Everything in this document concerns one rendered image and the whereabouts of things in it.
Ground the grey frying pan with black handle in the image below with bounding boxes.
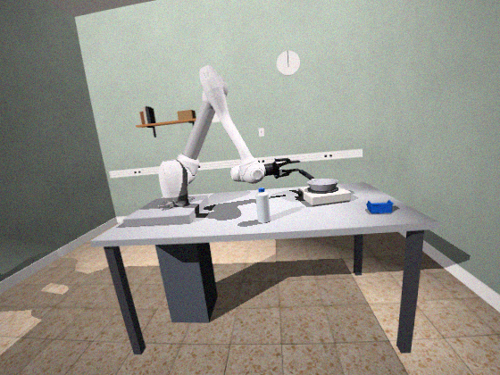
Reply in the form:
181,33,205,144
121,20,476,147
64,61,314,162
299,170,338,191

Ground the small blue plastic bin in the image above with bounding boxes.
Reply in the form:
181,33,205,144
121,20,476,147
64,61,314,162
366,201,393,213

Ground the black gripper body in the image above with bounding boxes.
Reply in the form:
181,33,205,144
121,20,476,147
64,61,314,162
264,162,278,176

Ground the white bottle with blue cap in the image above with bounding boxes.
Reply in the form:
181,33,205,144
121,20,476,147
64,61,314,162
255,187,271,223

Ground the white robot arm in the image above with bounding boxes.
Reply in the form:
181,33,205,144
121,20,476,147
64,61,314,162
158,65,266,208

